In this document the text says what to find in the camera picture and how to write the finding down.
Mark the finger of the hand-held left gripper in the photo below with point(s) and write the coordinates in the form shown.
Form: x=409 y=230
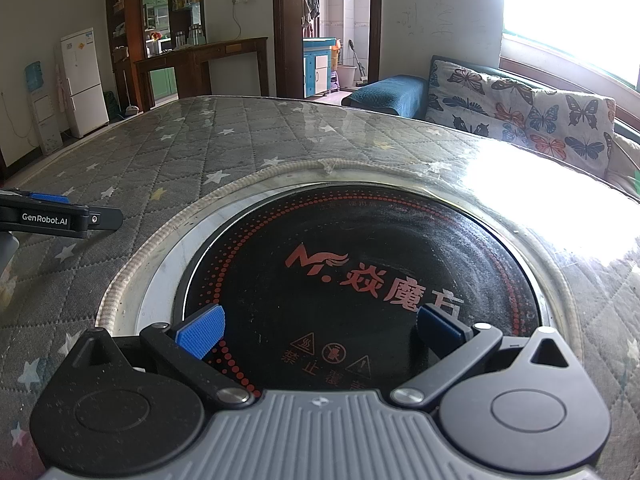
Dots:
x=50 y=198
x=105 y=219

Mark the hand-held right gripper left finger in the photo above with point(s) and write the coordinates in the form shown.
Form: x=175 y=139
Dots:
x=200 y=334

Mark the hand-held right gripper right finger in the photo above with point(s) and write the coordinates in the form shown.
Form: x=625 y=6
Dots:
x=440 y=326

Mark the grey quilted star mat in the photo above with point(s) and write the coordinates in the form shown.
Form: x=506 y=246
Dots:
x=150 y=160

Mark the water dispenser with blue bottle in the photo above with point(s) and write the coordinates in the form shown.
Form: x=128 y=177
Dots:
x=42 y=110

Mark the white refrigerator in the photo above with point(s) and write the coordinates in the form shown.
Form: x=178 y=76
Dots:
x=84 y=85

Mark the black round induction cooktop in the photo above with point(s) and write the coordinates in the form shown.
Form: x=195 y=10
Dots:
x=300 y=220

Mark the microwave oven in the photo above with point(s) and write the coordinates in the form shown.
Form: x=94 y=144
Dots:
x=166 y=46

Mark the dark wooden console table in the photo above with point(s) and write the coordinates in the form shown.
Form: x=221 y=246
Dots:
x=200 y=55

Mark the dark wooden shelf unit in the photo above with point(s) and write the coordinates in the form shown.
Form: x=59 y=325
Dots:
x=131 y=20

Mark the glass jars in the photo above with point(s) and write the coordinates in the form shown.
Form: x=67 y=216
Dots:
x=192 y=36

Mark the butterfly print cushion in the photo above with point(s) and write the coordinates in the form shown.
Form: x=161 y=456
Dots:
x=520 y=105

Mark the beige cushion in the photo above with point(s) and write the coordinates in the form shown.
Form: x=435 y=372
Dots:
x=622 y=160

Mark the blue and white cabinet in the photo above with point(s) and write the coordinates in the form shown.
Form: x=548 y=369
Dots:
x=316 y=67

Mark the white bucket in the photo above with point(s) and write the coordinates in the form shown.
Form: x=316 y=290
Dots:
x=346 y=74

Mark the mop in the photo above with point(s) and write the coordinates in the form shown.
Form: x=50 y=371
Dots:
x=356 y=62

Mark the hanging towels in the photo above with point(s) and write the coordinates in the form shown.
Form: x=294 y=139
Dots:
x=311 y=5

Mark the window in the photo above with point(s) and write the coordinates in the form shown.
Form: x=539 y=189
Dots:
x=575 y=5

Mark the dark wooden door frame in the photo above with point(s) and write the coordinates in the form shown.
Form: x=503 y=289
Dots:
x=287 y=35

